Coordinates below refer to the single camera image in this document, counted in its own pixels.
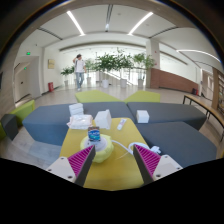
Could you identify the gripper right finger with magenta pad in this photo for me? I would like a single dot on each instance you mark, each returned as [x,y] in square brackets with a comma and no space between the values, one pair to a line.
[153,166]

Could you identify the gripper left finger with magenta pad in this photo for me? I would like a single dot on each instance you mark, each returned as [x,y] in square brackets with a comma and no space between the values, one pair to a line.
[74,168]

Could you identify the blue charger plug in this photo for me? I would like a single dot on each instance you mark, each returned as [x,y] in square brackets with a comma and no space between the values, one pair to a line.
[94,133]

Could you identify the grey sofa right front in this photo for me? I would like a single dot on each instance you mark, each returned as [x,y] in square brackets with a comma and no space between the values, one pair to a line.
[186,145]

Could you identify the white plastic bag package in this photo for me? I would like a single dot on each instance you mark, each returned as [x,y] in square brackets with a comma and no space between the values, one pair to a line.
[80,122]

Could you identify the white small box right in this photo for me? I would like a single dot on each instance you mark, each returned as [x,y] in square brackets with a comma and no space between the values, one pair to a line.
[142,116]

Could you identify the white remote stick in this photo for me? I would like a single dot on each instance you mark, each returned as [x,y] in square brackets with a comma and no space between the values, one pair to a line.
[121,123]

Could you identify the grey sofa right back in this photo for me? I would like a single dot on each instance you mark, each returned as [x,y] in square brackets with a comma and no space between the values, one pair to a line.
[170,112]

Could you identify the white box centre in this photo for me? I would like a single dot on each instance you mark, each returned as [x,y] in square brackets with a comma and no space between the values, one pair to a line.
[103,119]

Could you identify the white stacked box left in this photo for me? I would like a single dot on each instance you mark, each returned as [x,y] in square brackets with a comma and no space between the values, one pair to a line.
[76,109]

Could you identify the green sofa back right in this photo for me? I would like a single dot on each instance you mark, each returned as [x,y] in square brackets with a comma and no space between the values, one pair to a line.
[143,96]

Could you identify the green sofa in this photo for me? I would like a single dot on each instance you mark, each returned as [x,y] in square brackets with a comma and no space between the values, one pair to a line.
[143,96]
[94,96]

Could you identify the green sofa back left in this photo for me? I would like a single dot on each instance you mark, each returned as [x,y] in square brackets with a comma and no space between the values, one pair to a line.
[94,96]

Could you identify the green bench far left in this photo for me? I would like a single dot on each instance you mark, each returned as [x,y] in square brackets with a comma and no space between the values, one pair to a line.
[21,113]

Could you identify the dark grey ottoman left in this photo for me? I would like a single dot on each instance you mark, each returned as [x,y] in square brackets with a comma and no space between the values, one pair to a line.
[9,124]

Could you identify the wooden bench right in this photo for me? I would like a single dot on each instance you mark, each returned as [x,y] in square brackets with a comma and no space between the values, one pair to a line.
[209,110]

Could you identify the red fire extinguisher box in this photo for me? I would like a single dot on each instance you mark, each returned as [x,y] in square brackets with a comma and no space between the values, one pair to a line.
[50,87]

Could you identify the potted plant left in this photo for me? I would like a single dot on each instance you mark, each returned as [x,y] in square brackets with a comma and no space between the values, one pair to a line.
[66,72]

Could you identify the person in white shirt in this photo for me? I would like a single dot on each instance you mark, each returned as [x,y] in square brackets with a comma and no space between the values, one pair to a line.
[80,70]

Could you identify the potted tree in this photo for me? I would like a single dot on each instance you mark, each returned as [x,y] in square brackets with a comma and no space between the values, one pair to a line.
[142,63]
[105,64]
[122,62]

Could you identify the potted tree centre right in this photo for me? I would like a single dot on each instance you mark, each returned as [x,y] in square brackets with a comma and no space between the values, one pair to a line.
[122,62]

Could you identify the potted tree centre left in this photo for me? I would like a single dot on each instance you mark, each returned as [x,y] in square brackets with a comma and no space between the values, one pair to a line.
[105,64]

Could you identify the wall picture frame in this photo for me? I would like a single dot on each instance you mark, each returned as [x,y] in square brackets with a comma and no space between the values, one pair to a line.
[51,63]

